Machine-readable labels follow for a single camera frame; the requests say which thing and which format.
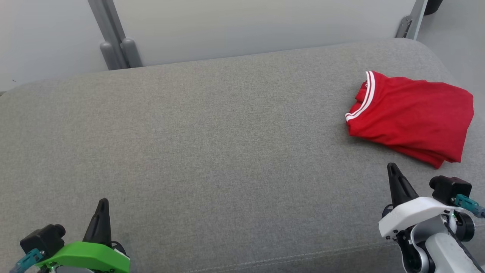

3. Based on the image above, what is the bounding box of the black cable along right arm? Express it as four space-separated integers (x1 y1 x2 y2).
455 233 483 273

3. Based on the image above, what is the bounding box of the grey metal post with bracket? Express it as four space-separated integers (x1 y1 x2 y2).
395 0 429 41

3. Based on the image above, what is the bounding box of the red jersey with white sleeves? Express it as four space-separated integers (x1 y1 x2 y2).
345 71 475 169

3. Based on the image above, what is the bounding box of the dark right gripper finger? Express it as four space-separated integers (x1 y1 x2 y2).
386 163 419 207

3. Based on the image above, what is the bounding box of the black round object on floor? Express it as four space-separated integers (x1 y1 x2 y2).
424 0 443 16

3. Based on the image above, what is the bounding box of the dark grey partition post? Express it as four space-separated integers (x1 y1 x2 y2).
88 0 144 71

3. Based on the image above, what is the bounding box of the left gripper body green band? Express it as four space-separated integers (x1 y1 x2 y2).
36 241 131 273

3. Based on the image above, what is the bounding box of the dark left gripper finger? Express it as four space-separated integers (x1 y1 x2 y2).
82 198 112 245

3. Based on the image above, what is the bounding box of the grey fabric sofa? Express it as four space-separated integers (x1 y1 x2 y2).
0 38 485 273

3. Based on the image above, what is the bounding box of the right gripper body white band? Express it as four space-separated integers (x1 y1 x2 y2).
378 196 465 238

